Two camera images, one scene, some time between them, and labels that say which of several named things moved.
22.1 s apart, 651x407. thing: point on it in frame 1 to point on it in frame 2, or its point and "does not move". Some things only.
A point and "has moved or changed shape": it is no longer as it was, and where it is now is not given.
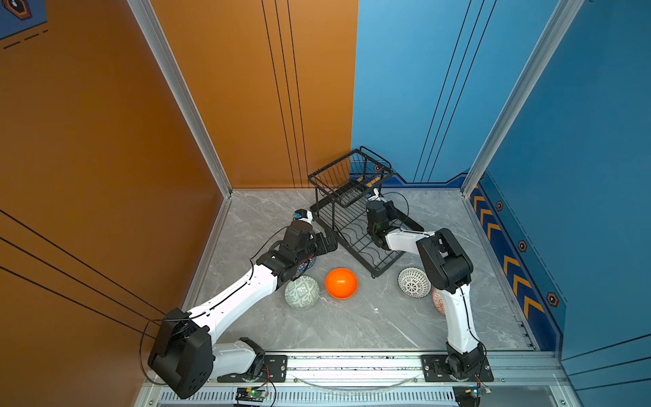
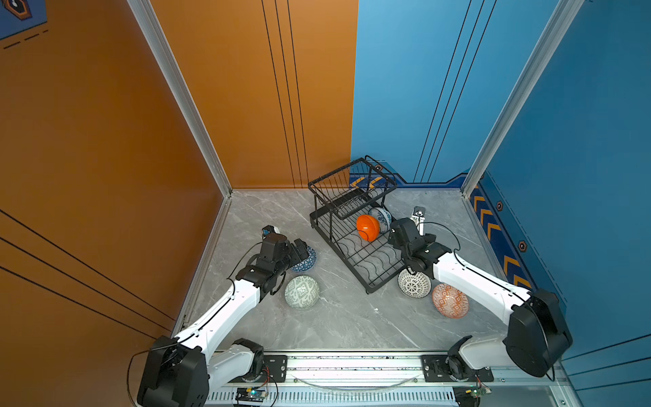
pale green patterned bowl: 303,292 does not move
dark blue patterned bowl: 308,264 does not move
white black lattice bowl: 414,282 does not move
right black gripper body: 389,208 to 392,242
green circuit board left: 250,394 does not move
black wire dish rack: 342,189 has moved or changed shape
